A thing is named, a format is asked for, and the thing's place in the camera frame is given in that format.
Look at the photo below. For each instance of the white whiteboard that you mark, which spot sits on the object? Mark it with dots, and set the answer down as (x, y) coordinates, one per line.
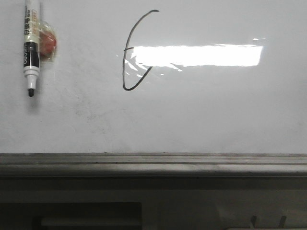
(204, 76)

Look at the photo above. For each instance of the grey metal whiteboard tray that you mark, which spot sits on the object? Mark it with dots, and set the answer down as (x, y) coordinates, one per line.
(151, 165)

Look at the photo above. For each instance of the white black whiteboard marker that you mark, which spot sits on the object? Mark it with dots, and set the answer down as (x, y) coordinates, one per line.
(31, 44)

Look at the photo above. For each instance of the red magnet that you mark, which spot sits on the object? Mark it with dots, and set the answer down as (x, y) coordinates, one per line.
(48, 42)

